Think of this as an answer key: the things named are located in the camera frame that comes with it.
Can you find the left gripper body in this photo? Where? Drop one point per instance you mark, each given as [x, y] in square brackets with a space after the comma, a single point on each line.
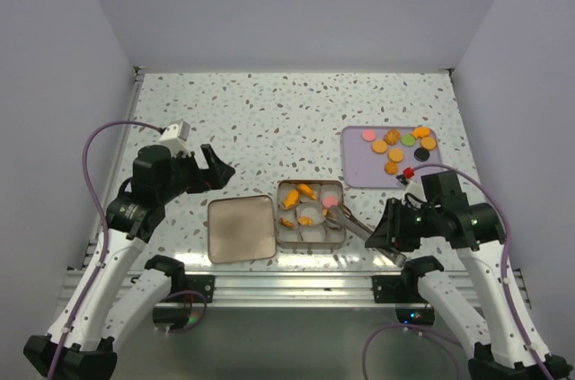
[187, 175]

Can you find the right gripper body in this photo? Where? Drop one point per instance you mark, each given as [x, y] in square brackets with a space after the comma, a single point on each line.
[408, 224]

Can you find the metal tongs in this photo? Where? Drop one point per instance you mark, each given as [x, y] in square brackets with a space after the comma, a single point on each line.
[342, 216]

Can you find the gold tin lid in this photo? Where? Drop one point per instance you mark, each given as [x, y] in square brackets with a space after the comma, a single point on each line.
[241, 229]

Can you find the pink round cookie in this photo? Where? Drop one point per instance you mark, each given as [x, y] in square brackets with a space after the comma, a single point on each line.
[330, 201]

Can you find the orange fish cookie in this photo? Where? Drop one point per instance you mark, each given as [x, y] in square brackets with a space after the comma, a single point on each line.
[306, 191]
[291, 199]

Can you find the orange round cookie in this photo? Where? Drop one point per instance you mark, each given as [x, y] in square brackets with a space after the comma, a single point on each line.
[428, 143]
[305, 221]

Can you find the small orange flower cookie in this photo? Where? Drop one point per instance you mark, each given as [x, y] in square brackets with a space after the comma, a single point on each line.
[286, 223]

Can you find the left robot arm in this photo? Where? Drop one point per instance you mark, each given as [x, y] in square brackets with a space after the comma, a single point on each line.
[84, 340]

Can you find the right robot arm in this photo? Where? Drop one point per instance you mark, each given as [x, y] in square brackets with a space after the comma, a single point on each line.
[499, 338]

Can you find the black round cookie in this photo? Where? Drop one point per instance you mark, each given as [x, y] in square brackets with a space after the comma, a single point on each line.
[421, 154]

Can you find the lilac tray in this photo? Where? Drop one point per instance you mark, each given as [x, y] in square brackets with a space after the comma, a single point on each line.
[375, 165]

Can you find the gold cookie tin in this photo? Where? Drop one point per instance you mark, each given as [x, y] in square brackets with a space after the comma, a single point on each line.
[322, 235]

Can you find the green round cookie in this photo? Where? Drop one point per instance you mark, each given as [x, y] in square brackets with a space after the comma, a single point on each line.
[408, 140]

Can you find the pink cookie on tray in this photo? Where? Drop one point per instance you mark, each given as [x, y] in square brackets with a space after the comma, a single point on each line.
[368, 135]

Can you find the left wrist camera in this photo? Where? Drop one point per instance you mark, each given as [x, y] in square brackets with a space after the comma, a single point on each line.
[175, 137]

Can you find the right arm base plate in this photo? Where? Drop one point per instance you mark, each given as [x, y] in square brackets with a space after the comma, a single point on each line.
[390, 290]

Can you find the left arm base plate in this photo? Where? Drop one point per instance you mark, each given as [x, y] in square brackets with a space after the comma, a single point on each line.
[193, 288]

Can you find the aluminium rail frame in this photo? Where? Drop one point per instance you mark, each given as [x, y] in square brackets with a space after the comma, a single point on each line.
[315, 289]

